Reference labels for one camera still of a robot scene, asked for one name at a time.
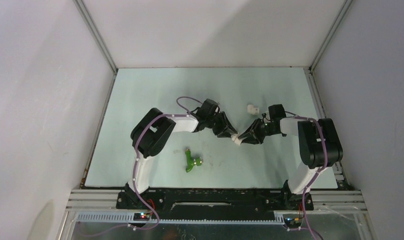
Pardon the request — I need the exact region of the green plastic faucet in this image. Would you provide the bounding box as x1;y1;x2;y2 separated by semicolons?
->
185;148;203;173

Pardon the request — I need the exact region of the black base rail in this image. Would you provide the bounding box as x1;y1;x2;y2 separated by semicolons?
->
116;187;314;221

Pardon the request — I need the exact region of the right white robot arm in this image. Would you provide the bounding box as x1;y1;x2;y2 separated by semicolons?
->
231;104;343;209

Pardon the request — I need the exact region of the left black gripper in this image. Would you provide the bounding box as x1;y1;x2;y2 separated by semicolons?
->
206;112;237;139

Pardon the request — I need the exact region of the white elbow fitting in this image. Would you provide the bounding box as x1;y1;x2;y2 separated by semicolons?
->
231;134;242;146

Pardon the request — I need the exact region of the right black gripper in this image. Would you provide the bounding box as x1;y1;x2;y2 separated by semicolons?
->
238;117;276;144

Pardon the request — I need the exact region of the grey cable duct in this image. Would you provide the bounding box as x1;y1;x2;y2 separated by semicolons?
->
76;211;285;227

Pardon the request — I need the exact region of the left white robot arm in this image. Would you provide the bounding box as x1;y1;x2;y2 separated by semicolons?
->
125;98;237;208

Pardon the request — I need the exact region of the white elbow fitting far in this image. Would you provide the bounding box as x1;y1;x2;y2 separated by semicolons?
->
247;104;259;116

